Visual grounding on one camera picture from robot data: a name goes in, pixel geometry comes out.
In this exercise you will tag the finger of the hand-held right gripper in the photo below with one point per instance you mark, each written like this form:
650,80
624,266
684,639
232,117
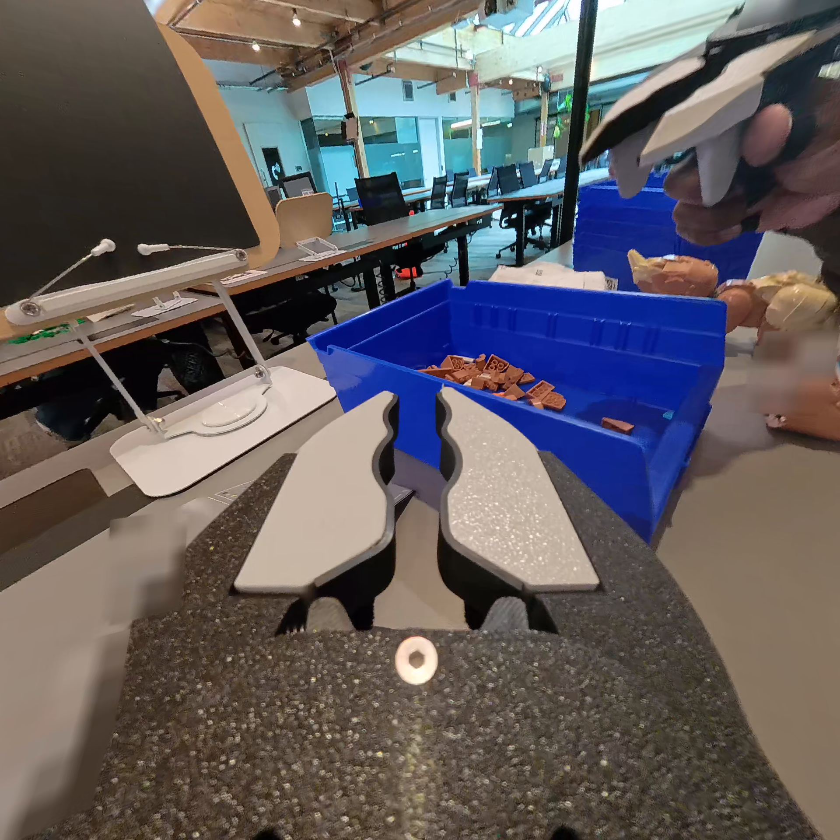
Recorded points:
656,98
709,108

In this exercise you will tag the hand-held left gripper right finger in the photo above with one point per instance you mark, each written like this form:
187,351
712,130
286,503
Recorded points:
512,518

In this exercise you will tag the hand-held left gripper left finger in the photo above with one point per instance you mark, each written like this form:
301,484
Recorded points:
328,512

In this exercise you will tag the blue plastic bin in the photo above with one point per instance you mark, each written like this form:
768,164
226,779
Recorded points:
590,472

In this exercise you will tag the pile of brown lego bricks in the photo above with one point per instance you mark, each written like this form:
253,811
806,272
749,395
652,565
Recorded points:
492,377

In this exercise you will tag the brown and cream lego animal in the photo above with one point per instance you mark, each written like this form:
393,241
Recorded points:
682,272

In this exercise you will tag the green lego pieces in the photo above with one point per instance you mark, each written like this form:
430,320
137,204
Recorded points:
46,331

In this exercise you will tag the person's right hand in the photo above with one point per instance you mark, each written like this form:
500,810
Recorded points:
768,141

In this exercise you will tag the black pole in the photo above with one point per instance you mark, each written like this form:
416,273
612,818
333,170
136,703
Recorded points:
581,98

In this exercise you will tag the white metal book stand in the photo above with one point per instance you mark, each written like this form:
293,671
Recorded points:
289,400

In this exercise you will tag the single brown wedge brick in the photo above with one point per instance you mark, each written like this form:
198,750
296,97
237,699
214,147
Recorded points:
617,425

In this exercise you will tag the stack of blue bins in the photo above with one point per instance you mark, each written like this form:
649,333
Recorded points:
604,229

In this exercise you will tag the long wooden desk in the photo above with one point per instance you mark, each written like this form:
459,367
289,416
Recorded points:
544,187
394,229

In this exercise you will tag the black office chair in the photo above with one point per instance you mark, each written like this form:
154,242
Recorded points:
508,178
380,197

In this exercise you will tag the small white stand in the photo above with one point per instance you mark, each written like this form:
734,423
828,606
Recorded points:
320,248
164,305

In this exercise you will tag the plywood chair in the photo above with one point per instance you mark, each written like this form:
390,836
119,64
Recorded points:
305,220

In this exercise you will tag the dark computer monitor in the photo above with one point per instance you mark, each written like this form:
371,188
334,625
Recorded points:
298,185

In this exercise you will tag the black board with wooden rim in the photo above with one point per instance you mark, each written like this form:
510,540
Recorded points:
98,164

